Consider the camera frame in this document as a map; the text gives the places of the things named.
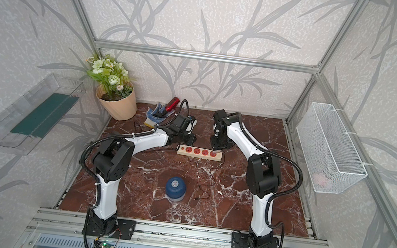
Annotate thin black charging cable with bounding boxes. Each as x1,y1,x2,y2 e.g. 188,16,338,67
190,156,226,204

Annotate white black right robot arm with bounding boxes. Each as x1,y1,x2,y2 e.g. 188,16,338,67
210,109,303,248

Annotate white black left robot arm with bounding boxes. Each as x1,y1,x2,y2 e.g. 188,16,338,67
79,100,197,236

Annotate beige red power strip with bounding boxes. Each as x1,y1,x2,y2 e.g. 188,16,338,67
176,144,223,162

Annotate white blue dotted glove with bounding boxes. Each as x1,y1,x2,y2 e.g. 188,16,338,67
144,103,175,128

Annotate beige ribbed flower pot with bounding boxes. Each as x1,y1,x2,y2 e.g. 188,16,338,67
95,85,137,121

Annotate green white artificial flowers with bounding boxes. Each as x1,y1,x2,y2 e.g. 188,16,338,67
86,54,134,102

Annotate pink item in basket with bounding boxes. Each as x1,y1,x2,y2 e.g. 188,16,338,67
312,173,333,189

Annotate green mat in shelf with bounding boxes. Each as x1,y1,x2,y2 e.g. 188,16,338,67
11,93,79,138

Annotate white wire mesh basket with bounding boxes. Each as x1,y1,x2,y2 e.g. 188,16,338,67
296,102,368,194

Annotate clear plastic wall shelf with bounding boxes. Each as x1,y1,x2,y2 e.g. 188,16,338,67
0,73,86,156

